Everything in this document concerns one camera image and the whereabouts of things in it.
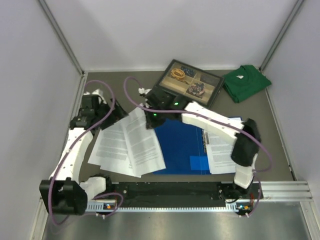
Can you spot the white printed paper stack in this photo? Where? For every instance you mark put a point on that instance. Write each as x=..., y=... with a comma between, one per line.
x=128, y=147

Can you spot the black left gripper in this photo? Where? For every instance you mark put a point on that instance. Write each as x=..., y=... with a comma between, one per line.
x=118, y=114

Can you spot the aluminium frame rail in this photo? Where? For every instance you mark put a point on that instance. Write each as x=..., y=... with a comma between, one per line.
x=286, y=191

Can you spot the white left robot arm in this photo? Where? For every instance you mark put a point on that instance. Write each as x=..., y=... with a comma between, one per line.
x=63, y=193

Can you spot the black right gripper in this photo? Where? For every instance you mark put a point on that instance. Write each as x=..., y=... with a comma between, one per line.
x=151, y=123

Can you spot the black compartment display box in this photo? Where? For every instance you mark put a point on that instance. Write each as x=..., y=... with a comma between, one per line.
x=191, y=82

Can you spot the green folded t-shirt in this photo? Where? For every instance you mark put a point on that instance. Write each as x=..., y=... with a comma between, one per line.
x=244, y=82

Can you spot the white paper sheet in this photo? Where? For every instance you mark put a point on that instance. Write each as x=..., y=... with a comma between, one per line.
x=218, y=154

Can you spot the metal folder clip mechanism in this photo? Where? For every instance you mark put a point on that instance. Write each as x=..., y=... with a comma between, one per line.
x=206, y=138

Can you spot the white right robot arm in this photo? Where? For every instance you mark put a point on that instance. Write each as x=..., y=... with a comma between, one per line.
x=244, y=137

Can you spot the blue plastic folder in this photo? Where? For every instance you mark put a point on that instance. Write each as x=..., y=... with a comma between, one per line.
x=182, y=148

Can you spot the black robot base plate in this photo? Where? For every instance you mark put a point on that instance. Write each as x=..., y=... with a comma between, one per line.
x=180, y=194

